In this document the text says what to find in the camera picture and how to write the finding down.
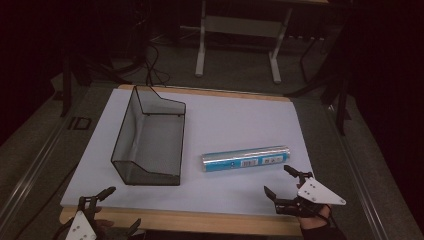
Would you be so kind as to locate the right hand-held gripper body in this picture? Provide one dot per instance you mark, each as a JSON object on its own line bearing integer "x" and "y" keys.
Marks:
{"x": 315, "y": 195}

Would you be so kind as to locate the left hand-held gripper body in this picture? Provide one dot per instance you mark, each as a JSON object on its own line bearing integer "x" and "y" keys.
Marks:
{"x": 80, "y": 228}

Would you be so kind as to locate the silver foil roll blue label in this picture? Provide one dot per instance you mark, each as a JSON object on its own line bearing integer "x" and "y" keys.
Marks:
{"x": 245, "y": 158}

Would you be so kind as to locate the person's left hand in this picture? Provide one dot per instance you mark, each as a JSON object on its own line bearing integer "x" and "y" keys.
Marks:
{"x": 101, "y": 224}

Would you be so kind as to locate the person's right hand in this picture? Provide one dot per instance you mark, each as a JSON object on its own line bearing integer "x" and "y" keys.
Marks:
{"x": 313, "y": 220}

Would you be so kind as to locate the white table mat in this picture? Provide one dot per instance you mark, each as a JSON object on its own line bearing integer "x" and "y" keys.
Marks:
{"x": 233, "y": 120}

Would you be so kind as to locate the black metal stand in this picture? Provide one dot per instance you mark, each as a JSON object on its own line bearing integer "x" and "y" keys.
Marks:
{"x": 66, "y": 83}
{"x": 340, "y": 100}

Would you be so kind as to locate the aluminium rail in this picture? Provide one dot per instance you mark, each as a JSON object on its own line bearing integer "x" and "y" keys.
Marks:
{"x": 30, "y": 173}
{"x": 356, "y": 166}

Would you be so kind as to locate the white metal desk frame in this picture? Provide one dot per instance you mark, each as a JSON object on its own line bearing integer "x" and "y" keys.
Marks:
{"x": 240, "y": 26}

